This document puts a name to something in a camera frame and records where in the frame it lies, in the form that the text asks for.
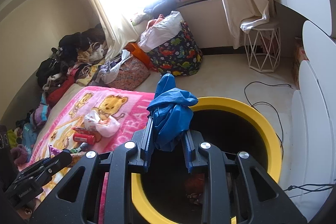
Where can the orange bag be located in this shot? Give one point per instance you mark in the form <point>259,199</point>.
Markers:
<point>136,52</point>

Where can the person's left hand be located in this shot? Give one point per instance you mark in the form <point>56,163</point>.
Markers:
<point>26,213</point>

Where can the dinosaur print laundry basket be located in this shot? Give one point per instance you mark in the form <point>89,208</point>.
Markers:
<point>178,56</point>

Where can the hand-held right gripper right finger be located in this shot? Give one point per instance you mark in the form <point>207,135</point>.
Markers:
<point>189,155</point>

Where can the white scalloped panel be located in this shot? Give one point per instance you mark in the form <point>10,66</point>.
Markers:
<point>315,108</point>

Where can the light blue cloth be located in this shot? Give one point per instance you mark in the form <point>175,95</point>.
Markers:
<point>29,134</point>

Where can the lavender white cloth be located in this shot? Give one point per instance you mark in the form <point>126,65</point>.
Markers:
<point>113,69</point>

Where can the pink bear-print blanket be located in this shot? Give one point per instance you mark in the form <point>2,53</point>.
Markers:
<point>131,108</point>

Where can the flat red packet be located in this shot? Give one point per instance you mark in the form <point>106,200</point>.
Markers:
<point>81,130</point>

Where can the purple snack wrapper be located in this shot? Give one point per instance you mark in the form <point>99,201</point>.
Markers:
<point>54,151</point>

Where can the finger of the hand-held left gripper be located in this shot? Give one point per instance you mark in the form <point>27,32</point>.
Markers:
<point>55,161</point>

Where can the pile of clothes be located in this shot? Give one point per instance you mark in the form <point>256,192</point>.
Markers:
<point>68,56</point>

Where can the floral patterned cushion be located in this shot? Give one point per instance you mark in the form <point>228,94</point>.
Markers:
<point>131,74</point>

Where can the striped purple cloth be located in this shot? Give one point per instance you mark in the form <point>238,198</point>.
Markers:
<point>40,113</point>

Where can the red can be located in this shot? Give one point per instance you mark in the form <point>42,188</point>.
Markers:
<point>84,138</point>

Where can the white window bench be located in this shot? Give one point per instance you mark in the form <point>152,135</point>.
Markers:
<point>204,22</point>

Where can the red plastic bag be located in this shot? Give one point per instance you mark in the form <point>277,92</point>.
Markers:
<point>195,187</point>

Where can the large white plastic bag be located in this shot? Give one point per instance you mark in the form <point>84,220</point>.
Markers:
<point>162,29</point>

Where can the black bin with yellow rim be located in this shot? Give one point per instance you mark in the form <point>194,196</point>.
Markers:
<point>236,108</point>

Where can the white bag with red print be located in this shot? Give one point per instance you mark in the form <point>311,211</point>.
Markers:
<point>105,125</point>

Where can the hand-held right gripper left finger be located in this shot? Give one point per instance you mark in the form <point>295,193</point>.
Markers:
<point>147,150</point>

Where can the pink cloth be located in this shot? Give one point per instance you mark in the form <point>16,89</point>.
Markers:
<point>155,22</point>

